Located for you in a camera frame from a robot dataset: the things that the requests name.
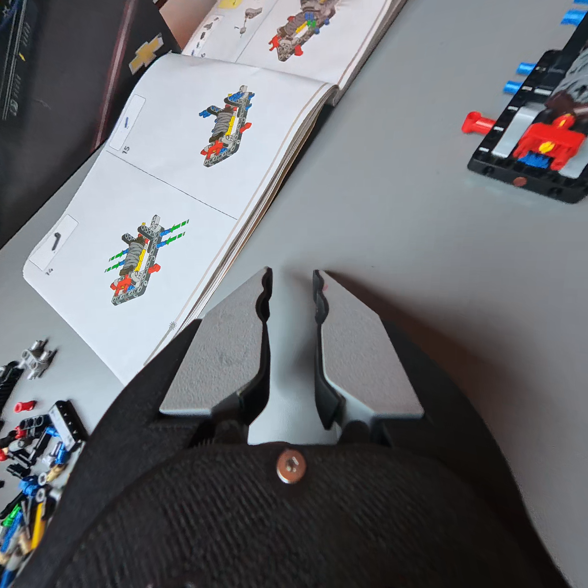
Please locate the pile of loose lego pieces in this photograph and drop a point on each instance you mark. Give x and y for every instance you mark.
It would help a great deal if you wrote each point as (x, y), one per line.
(69, 422)

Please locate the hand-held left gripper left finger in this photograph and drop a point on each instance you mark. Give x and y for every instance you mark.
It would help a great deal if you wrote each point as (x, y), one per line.
(216, 363)

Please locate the black lego box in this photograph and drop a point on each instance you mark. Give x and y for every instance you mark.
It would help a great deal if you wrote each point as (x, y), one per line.
(69, 115)

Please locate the black lego frame assembly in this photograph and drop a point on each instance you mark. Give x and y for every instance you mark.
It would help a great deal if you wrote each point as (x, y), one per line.
(546, 186)

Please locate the lego instruction booklet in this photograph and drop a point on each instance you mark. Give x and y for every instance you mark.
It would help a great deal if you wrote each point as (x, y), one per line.
(151, 138)

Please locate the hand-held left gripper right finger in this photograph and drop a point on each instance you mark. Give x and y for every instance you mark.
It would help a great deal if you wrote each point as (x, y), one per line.
(367, 367)

